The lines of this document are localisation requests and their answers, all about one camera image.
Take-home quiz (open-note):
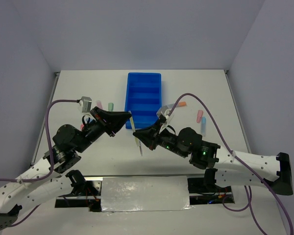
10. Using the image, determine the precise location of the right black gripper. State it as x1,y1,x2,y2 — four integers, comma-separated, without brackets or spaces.
132,118,188,158

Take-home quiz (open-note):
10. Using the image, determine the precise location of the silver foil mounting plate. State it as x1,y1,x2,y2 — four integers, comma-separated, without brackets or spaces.
51,175,238,213

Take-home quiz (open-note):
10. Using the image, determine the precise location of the blue cap clear highlighter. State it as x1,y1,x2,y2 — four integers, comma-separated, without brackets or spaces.
201,117,206,136

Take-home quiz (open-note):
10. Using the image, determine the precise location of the blue compartment tray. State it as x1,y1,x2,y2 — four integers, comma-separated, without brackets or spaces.
124,72,162,129

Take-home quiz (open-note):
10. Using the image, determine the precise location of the green highlighter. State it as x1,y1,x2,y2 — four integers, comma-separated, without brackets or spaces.
108,102,114,112

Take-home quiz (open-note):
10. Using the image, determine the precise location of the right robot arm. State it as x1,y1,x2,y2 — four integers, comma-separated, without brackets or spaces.
133,120,293,196

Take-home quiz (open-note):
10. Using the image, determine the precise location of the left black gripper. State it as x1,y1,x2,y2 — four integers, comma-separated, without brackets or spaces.
76,106,133,153

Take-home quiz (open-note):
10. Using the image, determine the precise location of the pink highlighter right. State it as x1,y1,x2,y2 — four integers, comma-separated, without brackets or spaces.
196,110,203,123

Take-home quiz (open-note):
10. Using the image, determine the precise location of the purple pink highlighter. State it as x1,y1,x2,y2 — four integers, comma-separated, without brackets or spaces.
96,100,102,109

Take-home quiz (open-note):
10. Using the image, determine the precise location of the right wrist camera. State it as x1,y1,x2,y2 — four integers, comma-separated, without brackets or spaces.
156,104,173,133

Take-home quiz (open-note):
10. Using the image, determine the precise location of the orange cap grey highlighter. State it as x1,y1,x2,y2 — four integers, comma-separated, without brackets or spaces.
166,101,187,109

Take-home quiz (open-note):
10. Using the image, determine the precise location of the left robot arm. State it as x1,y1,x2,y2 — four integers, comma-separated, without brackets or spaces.
0,107,131,231

